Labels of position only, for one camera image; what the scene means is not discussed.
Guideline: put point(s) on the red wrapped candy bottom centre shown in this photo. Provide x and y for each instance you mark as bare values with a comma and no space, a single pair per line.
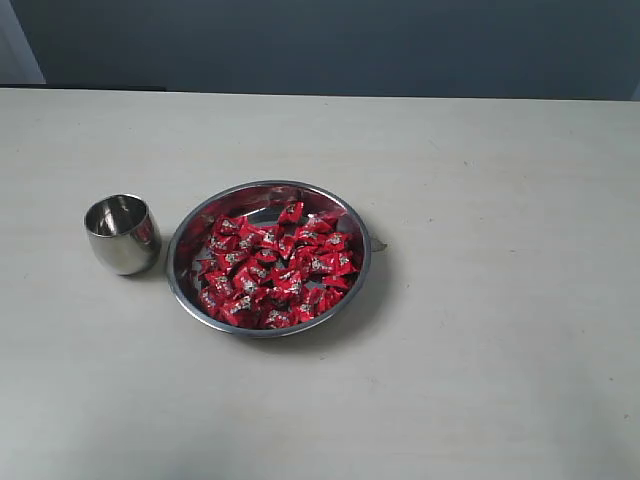
276,319

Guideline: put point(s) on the red wrapped candy upper left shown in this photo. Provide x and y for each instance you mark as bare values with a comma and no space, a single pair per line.
228,226

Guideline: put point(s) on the red wrapped candy right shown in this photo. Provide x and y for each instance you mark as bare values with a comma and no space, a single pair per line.
341,263

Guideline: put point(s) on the stainless steel bowl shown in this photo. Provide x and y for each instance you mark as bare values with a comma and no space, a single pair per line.
300,279

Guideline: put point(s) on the stainless steel cup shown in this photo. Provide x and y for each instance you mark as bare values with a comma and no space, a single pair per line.
123,234

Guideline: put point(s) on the red wrapped candy top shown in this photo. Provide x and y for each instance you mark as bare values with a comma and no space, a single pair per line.
291,214

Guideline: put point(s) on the red wrapped candy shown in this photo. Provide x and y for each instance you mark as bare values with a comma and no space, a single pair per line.
228,226
209,301
249,279
341,263
291,214
276,319

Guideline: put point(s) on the red wrapped candy bottom left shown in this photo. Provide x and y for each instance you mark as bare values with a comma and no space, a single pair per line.
209,301

